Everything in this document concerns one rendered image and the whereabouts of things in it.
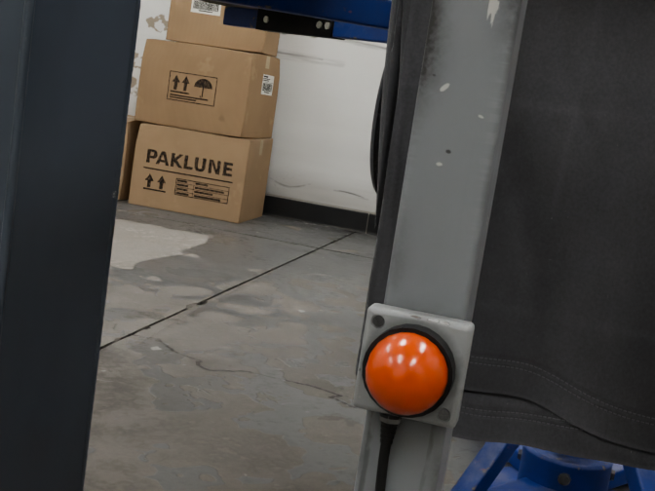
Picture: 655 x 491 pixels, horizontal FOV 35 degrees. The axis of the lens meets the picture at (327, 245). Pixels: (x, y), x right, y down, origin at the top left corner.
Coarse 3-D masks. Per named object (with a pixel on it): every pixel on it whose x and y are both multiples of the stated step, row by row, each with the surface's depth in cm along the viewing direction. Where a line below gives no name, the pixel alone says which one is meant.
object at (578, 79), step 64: (576, 0) 73; (640, 0) 72; (576, 64) 74; (640, 64) 73; (384, 128) 78; (512, 128) 76; (576, 128) 74; (640, 128) 73; (384, 192) 79; (512, 192) 77; (576, 192) 75; (640, 192) 74; (384, 256) 79; (512, 256) 78; (576, 256) 76; (640, 256) 75; (512, 320) 78; (576, 320) 76; (640, 320) 75; (512, 384) 79; (576, 384) 76; (640, 384) 76; (576, 448) 77; (640, 448) 77
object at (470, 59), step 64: (448, 0) 47; (512, 0) 47; (448, 64) 48; (512, 64) 48; (448, 128) 48; (448, 192) 48; (448, 256) 49; (384, 320) 49; (448, 320) 48; (448, 448) 53
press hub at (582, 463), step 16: (528, 448) 211; (528, 464) 210; (544, 464) 207; (560, 464) 205; (576, 464) 205; (592, 464) 206; (608, 464) 208; (496, 480) 217; (512, 480) 219; (544, 480) 207; (560, 480) 204; (576, 480) 205; (592, 480) 205; (608, 480) 209
